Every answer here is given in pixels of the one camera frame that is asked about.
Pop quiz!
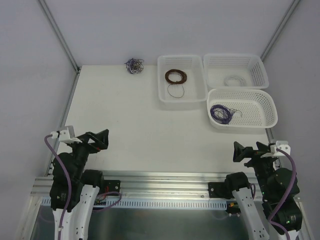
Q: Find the white basket with purple cables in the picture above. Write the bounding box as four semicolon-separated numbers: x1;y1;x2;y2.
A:
206;88;278;132

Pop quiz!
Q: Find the white cable coil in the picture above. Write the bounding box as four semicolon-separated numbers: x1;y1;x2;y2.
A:
223;74;247;87

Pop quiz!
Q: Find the white basket with brown cables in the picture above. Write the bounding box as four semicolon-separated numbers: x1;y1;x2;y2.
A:
157;55;208;105

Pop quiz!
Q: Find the left aluminium frame post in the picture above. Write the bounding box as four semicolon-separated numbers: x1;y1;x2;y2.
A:
37;0;80;73

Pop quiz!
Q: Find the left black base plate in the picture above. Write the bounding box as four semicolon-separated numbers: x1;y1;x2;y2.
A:
102;179;121;197

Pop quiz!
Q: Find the aluminium frame post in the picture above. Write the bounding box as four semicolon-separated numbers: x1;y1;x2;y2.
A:
260;0;302;62
37;0;80;73

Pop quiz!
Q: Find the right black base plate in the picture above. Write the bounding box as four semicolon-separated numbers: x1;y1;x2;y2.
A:
207;182;228;199

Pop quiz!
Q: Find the aluminium mounting rail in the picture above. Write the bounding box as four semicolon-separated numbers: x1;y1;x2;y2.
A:
30;170;301;201

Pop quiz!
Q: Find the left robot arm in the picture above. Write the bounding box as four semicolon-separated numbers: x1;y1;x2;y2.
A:
44;126;109;240

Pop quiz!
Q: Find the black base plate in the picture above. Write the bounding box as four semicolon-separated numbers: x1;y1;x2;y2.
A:
207;182;228;199
102;179;121;197

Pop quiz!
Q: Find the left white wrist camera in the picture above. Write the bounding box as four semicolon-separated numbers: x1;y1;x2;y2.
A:
50;125;81;144

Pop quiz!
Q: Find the brown cable coil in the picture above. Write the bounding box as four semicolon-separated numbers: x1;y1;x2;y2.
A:
164;69;188;85

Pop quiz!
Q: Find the right aluminium frame post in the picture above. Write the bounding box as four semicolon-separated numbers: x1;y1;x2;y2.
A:
260;0;302;62

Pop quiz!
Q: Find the cable bundle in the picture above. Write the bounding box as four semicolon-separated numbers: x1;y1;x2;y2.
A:
124;57;145;75

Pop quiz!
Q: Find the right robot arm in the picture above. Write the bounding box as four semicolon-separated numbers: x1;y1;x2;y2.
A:
222;141;303;240

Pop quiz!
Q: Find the white slotted cable duct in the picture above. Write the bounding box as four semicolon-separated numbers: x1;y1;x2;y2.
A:
41;195;229;210

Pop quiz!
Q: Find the white basket with white cable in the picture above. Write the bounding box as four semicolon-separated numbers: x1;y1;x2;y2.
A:
203;53;269;90

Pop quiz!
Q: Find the purple cable coil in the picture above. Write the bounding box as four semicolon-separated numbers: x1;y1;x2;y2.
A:
209;104;244;126

